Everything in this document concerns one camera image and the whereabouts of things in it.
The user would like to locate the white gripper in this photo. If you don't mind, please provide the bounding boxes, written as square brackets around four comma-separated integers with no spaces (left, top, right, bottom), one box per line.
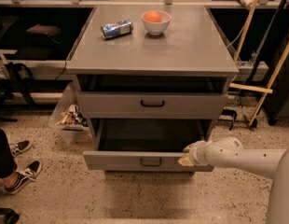
[178,141,209,167]

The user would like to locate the grey drawer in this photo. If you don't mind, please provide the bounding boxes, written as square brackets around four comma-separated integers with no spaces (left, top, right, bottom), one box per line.
[83,119,213,173]
[77,91,227,119]

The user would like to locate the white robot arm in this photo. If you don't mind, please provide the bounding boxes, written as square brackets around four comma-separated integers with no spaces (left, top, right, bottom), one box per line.
[178,137,289,224]

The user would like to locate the grey drawer cabinet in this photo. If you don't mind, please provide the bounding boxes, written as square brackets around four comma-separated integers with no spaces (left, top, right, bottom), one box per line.
[65,4,240,174]

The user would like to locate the grey top drawer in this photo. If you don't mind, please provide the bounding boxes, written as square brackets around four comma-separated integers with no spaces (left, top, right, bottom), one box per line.
[77,91,227,119]

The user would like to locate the black clamp on floor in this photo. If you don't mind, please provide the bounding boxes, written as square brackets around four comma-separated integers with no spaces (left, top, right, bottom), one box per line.
[219,109,238,130]

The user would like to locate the clear plastic storage bin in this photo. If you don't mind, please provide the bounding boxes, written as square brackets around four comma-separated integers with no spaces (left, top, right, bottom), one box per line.
[48,83,92,143]

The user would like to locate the white ceramic bowl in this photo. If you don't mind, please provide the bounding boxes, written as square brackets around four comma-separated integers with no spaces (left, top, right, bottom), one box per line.
[142,10,172,35]

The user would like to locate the crushed blue soda can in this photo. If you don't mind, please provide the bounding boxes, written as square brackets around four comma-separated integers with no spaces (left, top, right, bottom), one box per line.
[101,20,133,39]

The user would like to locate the orange fruit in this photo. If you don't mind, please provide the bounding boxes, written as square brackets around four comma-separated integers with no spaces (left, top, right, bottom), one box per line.
[143,10,162,22]

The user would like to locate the black white sneaker near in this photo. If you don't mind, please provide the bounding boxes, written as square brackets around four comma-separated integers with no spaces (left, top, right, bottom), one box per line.
[3,161,42,194]

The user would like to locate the black white sneaker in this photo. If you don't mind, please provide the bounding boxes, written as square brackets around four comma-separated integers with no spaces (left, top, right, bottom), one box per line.
[9,140,32,157]
[3,161,42,194]

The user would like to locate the black white sneaker far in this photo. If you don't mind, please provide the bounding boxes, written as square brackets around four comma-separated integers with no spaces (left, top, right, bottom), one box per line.
[9,140,32,157]

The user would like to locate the person leg dark trousers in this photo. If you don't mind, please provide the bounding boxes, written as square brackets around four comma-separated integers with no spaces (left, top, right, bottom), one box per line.
[0,129,18,189]

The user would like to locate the dark box on shelf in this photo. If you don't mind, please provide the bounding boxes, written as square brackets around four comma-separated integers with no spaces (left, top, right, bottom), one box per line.
[26,24,62,37]

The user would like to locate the wooden easel frame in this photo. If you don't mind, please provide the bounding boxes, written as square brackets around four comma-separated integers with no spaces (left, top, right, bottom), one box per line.
[228,0,289,128]

